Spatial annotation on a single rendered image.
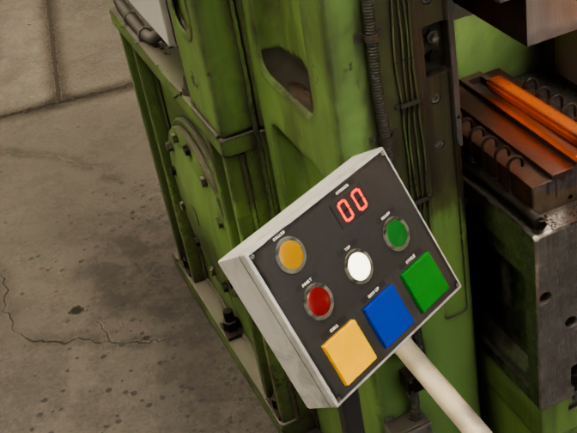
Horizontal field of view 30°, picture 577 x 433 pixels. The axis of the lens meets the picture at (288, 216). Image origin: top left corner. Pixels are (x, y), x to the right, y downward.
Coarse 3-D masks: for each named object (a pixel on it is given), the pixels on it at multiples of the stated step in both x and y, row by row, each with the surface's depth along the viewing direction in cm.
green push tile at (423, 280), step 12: (420, 264) 177; (432, 264) 179; (408, 276) 175; (420, 276) 177; (432, 276) 178; (408, 288) 176; (420, 288) 176; (432, 288) 178; (444, 288) 180; (420, 300) 176; (432, 300) 178
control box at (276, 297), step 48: (336, 192) 171; (384, 192) 176; (288, 240) 164; (336, 240) 169; (384, 240) 175; (432, 240) 181; (240, 288) 165; (288, 288) 162; (336, 288) 168; (384, 288) 173; (288, 336) 163; (336, 384) 165
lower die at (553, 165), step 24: (480, 72) 235; (504, 72) 235; (480, 96) 228; (480, 120) 221; (504, 120) 219; (480, 144) 215; (504, 144) 214; (528, 144) 210; (552, 144) 207; (504, 168) 207; (528, 168) 205; (552, 168) 202; (576, 168) 202; (528, 192) 202; (552, 192) 203; (576, 192) 205
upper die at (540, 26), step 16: (464, 0) 199; (480, 0) 193; (512, 0) 183; (528, 0) 179; (544, 0) 180; (560, 0) 182; (576, 0) 183; (480, 16) 195; (496, 16) 190; (512, 16) 185; (528, 16) 181; (544, 16) 182; (560, 16) 183; (576, 16) 185; (512, 32) 187; (528, 32) 182; (544, 32) 184; (560, 32) 185
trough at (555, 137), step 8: (472, 80) 234; (480, 80) 234; (480, 88) 232; (488, 88) 232; (496, 96) 228; (504, 104) 225; (512, 104) 225; (512, 112) 222; (520, 112) 222; (528, 120) 218; (536, 120) 218; (536, 128) 216; (544, 128) 215; (552, 136) 212; (560, 136) 212; (560, 144) 209; (568, 144) 209; (576, 152) 206
